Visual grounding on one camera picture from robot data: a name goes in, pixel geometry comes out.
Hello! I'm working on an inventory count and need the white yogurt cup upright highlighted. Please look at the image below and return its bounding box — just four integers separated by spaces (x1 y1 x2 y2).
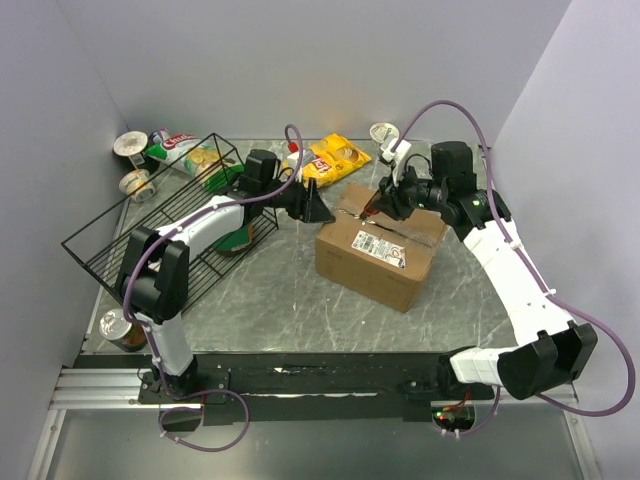
113 131 148 169

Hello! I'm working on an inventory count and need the aluminium rail frame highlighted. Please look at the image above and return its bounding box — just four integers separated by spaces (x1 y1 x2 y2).
48 367 151 411

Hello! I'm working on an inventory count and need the black wire rack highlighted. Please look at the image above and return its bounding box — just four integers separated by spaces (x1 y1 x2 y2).
61 164 246 311

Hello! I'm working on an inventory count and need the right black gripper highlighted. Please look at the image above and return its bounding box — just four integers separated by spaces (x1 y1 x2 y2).
371 162 448 222

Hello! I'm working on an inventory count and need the metal tin can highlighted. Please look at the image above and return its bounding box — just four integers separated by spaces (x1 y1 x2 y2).
98 308 147 353

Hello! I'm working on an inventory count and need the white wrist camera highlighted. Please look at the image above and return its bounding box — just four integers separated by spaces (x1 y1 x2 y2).
379 137 411 187
283 142 314 182

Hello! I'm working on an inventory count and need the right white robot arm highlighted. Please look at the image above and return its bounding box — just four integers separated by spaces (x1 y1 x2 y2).
364 137 598 400

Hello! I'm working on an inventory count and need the blue white small packet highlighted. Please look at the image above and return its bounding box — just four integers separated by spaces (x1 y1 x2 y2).
148 129 171 149

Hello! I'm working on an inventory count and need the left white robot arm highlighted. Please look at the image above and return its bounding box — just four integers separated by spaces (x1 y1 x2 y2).
116 149 335 402

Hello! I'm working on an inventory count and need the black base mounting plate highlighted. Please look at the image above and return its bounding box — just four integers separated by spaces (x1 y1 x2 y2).
137 352 496 427

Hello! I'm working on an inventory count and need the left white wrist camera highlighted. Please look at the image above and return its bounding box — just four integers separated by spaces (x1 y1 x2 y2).
283 142 314 182

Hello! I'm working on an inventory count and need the green white chips bag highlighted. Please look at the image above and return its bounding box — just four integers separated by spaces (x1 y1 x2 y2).
144 134 225 188

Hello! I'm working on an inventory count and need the red black utility knife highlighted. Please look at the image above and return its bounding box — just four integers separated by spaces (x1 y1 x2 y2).
358 196 380 220

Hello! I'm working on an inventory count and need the white yogurt cup lying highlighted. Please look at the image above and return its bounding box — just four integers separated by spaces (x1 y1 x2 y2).
119 169 156 203

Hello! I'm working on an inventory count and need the green lidded jar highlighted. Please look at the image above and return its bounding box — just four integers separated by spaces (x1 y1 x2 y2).
213 225 254 257

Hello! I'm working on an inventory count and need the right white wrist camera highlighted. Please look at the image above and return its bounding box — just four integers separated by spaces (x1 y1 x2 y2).
379 137 411 187

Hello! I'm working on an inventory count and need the yellow Lays chips bag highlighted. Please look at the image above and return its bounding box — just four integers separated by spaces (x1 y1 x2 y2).
301 133 371 188

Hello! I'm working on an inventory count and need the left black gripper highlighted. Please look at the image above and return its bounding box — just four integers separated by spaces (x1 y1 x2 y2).
261 173 333 224

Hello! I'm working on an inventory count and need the white yogurt cup rear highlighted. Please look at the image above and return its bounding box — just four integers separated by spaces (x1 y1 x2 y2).
369 122 400 146

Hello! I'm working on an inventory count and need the brown cardboard express box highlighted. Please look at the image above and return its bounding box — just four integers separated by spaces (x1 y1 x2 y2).
315 183 447 313

